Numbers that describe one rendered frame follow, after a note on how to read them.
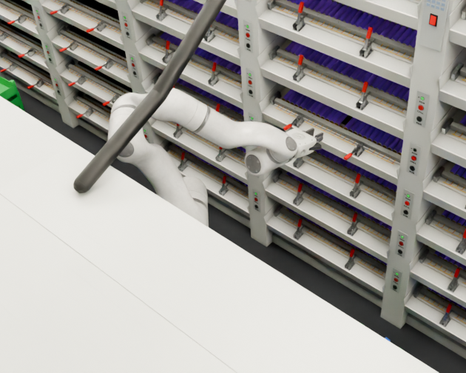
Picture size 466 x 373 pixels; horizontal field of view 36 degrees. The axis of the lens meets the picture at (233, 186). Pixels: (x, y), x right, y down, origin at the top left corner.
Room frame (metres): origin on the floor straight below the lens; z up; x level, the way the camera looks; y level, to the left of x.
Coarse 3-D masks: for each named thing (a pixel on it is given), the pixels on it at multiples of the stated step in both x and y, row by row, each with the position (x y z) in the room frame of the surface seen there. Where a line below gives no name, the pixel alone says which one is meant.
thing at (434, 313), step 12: (420, 288) 1.75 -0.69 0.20; (408, 300) 1.73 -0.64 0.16; (420, 300) 1.72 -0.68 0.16; (432, 300) 1.71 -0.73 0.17; (444, 300) 1.68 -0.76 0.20; (408, 312) 1.71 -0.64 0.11; (420, 312) 1.67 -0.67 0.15; (432, 312) 1.66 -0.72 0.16; (444, 312) 1.65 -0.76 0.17; (456, 312) 1.64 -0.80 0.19; (432, 324) 1.63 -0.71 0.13; (444, 324) 1.60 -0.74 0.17; (456, 324) 1.60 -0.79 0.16; (456, 336) 1.55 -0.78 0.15
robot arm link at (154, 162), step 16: (112, 112) 1.76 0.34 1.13; (128, 112) 1.74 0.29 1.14; (112, 128) 1.68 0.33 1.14; (128, 144) 1.63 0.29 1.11; (144, 144) 1.65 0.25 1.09; (128, 160) 1.63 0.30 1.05; (144, 160) 1.67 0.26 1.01; (160, 160) 1.70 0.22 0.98; (160, 176) 1.69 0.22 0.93; (176, 176) 1.71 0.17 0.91; (160, 192) 1.69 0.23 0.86; (176, 192) 1.68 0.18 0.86; (192, 208) 1.66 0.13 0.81
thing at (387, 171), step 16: (272, 96) 2.26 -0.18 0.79; (272, 112) 2.20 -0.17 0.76; (288, 112) 2.18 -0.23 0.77; (304, 128) 2.09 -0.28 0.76; (320, 128) 2.07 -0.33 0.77; (336, 144) 1.98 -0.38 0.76; (352, 160) 1.92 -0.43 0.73; (368, 160) 1.88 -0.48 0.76; (384, 160) 1.87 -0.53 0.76; (384, 176) 1.83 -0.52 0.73
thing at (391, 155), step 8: (280, 104) 2.21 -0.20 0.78; (288, 104) 2.19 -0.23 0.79; (296, 112) 2.16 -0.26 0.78; (304, 112) 2.13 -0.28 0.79; (312, 120) 2.10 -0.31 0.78; (320, 120) 2.08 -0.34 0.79; (328, 128) 2.05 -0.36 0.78; (336, 128) 2.03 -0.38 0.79; (336, 136) 2.01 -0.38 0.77; (352, 136) 1.98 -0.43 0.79; (360, 136) 1.97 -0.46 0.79; (352, 144) 1.96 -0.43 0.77; (368, 144) 1.93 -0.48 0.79; (376, 144) 1.92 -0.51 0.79; (384, 152) 1.88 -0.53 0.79; (392, 152) 1.87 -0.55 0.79; (400, 160) 1.83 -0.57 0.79
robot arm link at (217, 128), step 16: (208, 112) 1.72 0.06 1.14; (208, 128) 1.69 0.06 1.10; (224, 128) 1.70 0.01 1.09; (240, 128) 1.72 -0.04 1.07; (256, 128) 1.71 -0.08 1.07; (272, 128) 1.71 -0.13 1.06; (224, 144) 1.69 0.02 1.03; (240, 144) 1.68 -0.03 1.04; (256, 144) 1.67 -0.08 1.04; (272, 144) 1.67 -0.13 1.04; (288, 144) 1.68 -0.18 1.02
